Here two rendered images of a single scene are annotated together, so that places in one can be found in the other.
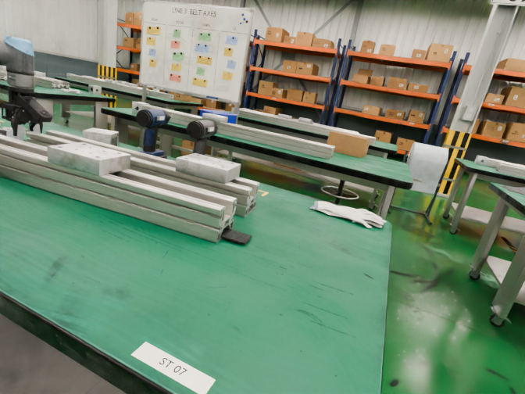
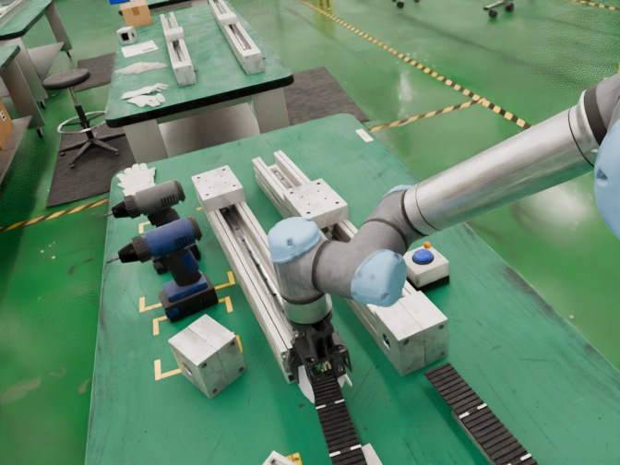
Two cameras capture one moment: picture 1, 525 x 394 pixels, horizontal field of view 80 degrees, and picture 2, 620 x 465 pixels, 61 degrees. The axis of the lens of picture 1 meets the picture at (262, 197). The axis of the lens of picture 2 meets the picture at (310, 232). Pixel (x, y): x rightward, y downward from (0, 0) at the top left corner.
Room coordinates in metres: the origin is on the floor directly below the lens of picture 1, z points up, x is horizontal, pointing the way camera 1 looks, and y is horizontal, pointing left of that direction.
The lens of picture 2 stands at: (1.37, 1.42, 1.55)
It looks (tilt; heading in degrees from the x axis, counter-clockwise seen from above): 34 degrees down; 240
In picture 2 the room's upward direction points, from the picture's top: 11 degrees counter-clockwise
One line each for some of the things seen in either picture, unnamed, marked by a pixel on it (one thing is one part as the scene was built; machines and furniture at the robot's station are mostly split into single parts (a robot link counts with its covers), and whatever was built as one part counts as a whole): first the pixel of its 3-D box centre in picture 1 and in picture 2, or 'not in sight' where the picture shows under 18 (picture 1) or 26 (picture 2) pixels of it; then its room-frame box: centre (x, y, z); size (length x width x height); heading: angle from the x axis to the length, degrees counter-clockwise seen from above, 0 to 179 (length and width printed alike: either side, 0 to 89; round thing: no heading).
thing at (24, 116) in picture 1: (20, 105); (316, 339); (1.08, 0.88, 0.94); 0.09 x 0.08 x 0.12; 76
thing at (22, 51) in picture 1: (19, 55); (300, 259); (1.08, 0.88, 1.10); 0.09 x 0.08 x 0.11; 113
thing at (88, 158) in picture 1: (90, 162); (315, 208); (0.78, 0.46, 0.87); 0.16 x 0.11 x 0.07; 76
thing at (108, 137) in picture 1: (100, 143); (213, 351); (1.19, 0.66, 0.83); 0.11 x 0.10 x 0.10; 9
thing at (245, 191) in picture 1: (137, 168); (248, 251); (0.97, 0.42, 0.82); 0.80 x 0.10 x 0.09; 76
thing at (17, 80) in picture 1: (20, 80); (308, 299); (1.07, 0.87, 1.02); 0.08 x 0.08 x 0.05
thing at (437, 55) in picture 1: (385, 99); not in sight; (9.92, -3.08, 1.59); 2.83 x 0.98 x 3.17; 70
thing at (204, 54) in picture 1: (188, 92); not in sight; (4.05, 1.15, 0.97); 1.50 x 0.50 x 1.95; 70
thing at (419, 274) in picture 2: not in sight; (420, 269); (0.73, 0.76, 0.81); 0.10 x 0.08 x 0.06; 166
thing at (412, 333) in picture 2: not in sight; (416, 330); (0.88, 0.90, 0.83); 0.12 x 0.09 x 0.10; 166
